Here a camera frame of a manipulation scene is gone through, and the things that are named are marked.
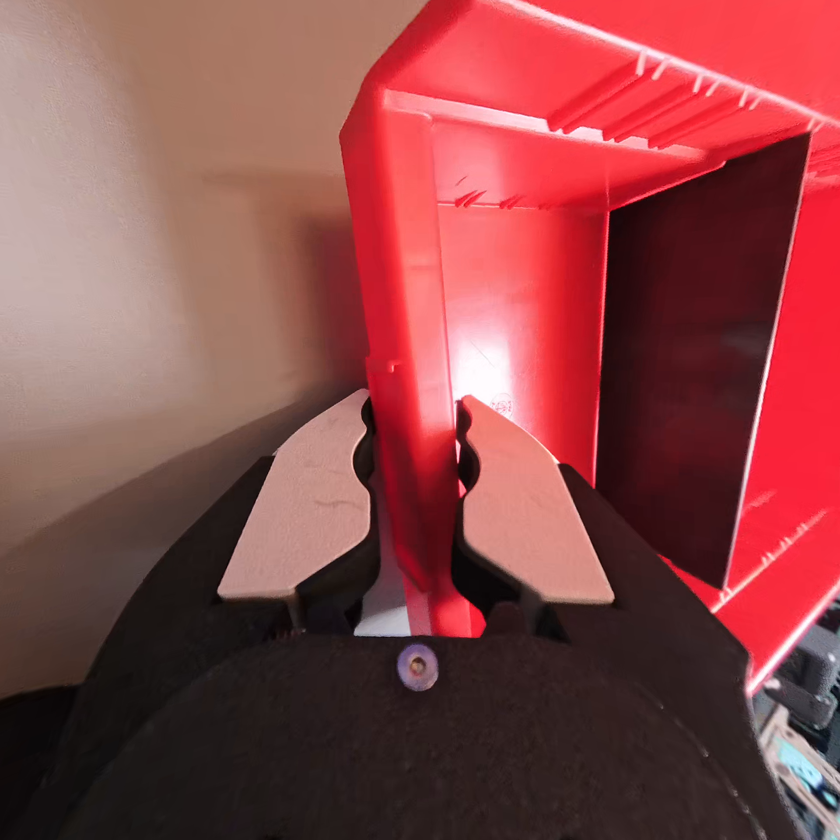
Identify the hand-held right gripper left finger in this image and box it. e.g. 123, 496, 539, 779
217, 388, 378, 603

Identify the red plastic bin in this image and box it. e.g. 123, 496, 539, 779
338, 0, 840, 697

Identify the dark cloth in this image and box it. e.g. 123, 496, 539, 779
0, 686, 80, 840

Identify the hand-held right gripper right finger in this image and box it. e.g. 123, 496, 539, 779
453, 394, 616, 606

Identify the black bin divider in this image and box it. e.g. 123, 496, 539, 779
596, 133, 812, 589

